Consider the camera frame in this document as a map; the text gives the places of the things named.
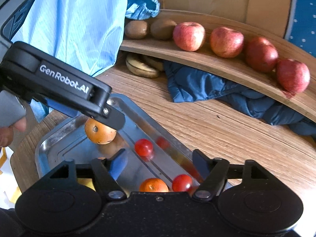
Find yellow lemon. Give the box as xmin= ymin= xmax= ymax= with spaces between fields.
xmin=77 ymin=178 xmax=96 ymax=191

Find red cherry tomato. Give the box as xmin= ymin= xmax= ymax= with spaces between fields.
xmin=172 ymin=174 xmax=193 ymax=192
xmin=134 ymin=139 xmax=154 ymax=157

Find orange yellow persimmon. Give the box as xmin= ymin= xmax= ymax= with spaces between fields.
xmin=85 ymin=118 xmax=117 ymax=144

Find orange mandarin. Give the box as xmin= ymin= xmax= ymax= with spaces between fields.
xmin=139 ymin=178 xmax=169 ymax=193

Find person's left hand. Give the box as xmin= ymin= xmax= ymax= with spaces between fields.
xmin=0 ymin=117 xmax=27 ymax=148

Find steel rectangular tray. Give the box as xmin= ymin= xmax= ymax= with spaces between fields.
xmin=35 ymin=94 xmax=203 ymax=194

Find light blue garment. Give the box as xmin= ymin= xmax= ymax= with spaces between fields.
xmin=11 ymin=0 xmax=134 ymax=123

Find yellow bananas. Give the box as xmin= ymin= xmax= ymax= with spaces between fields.
xmin=125 ymin=53 xmax=164 ymax=78

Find dark blue jacket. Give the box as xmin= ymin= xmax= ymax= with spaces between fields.
xmin=163 ymin=60 xmax=315 ymax=138

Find brown kiwi far left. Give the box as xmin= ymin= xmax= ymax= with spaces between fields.
xmin=124 ymin=20 xmax=148 ymax=40

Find brown kiwi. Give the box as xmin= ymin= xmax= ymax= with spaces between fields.
xmin=124 ymin=20 xmax=148 ymax=40
xmin=150 ymin=18 xmax=177 ymax=40

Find curved wooden shelf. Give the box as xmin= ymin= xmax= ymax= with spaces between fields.
xmin=120 ymin=10 xmax=315 ymax=121

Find blue elastic cloth cover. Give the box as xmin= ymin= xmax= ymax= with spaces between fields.
xmin=125 ymin=0 xmax=160 ymax=20

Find red apple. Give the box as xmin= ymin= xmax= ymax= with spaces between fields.
xmin=172 ymin=22 xmax=206 ymax=52
xmin=209 ymin=26 xmax=244 ymax=58
xmin=245 ymin=36 xmax=278 ymax=73
xmin=276 ymin=58 xmax=310 ymax=94

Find blue starred board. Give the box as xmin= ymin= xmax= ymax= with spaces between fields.
xmin=284 ymin=0 xmax=316 ymax=57

